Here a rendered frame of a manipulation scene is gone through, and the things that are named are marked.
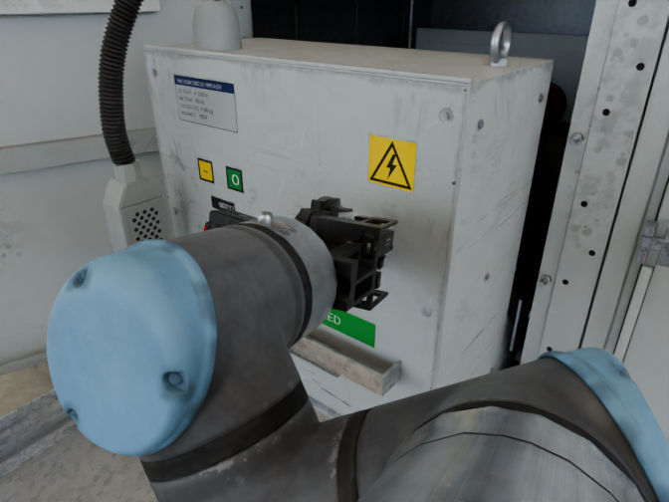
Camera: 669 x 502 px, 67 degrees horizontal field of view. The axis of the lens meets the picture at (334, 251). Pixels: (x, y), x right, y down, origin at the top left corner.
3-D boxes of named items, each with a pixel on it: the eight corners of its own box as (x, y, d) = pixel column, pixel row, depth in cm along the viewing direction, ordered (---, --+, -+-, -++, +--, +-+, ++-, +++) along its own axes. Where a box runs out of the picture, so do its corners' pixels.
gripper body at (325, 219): (389, 296, 47) (341, 340, 37) (307, 278, 51) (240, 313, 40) (400, 215, 46) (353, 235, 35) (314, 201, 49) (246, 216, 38)
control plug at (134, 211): (137, 301, 75) (114, 188, 67) (119, 290, 78) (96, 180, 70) (181, 280, 80) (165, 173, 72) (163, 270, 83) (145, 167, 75)
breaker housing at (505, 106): (426, 473, 65) (474, 79, 43) (186, 330, 93) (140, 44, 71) (555, 304, 101) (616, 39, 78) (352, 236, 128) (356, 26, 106)
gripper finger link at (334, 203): (351, 240, 53) (317, 255, 45) (335, 237, 53) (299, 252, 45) (356, 195, 52) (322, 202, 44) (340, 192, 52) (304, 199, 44)
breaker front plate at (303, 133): (418, 476, 65) (461, 88, 43) (184, 334, 92) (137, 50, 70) (423, 469, 66) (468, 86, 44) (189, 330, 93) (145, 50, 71)
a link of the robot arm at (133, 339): (79, 491, 24) (-8, 298, 24) (229, 382, 35) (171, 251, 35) (226, 453, 20) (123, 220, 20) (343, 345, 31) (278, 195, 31)
